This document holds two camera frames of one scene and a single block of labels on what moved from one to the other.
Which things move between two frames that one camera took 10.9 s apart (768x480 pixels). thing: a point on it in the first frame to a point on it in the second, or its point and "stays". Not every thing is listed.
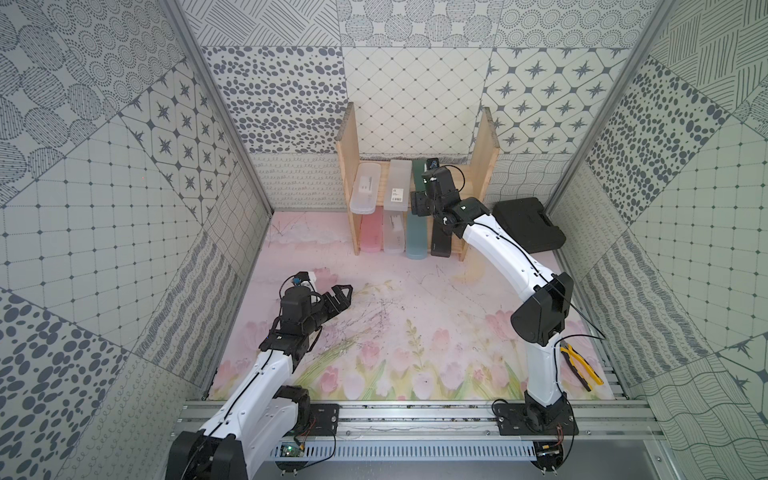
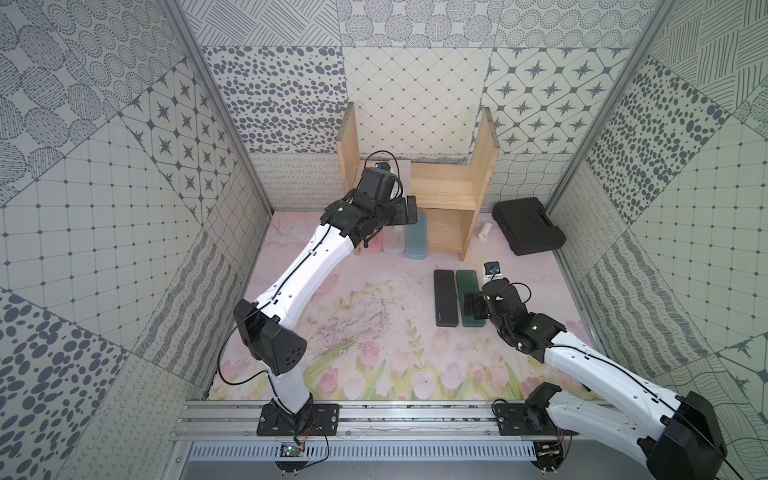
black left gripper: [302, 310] to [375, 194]
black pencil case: [441, 239] to [445, 298]
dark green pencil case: [419, 171] to [467, 283]
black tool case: [529, 223] stays
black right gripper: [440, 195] to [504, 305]
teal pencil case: [416, 237] stays
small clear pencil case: [394, 231] stays
